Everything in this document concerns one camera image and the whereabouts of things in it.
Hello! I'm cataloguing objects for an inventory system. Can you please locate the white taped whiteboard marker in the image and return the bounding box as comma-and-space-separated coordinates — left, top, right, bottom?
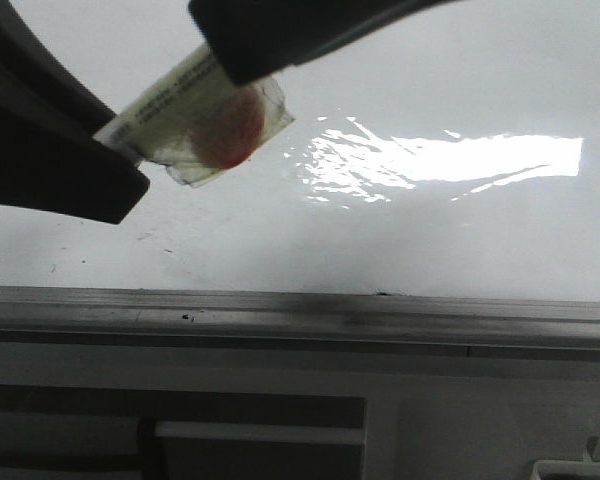
93, 44, 294, 186

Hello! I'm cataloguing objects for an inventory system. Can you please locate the white whiteboard with aluminium frame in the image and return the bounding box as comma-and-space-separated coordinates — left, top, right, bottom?
0, 1, 600, 349

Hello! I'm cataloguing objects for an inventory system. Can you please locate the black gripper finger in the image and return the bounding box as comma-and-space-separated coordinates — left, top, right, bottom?
0, 1, 150, 224
188, 0, 442, 85

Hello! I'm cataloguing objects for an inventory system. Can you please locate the dark framed cabinet below board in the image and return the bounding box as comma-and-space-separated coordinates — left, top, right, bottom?
0, 385, 366, 479

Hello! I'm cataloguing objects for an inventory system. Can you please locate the white tray corner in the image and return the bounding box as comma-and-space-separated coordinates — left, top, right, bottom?
530, 436, 600, 480

